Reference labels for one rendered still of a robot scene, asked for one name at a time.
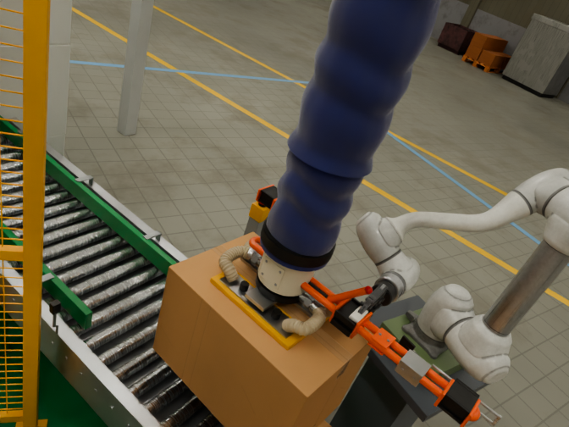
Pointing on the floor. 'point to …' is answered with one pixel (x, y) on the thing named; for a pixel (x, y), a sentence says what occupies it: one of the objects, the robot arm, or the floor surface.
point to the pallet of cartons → (487, 52)
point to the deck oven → (540, 58)
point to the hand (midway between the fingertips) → (356, 319)
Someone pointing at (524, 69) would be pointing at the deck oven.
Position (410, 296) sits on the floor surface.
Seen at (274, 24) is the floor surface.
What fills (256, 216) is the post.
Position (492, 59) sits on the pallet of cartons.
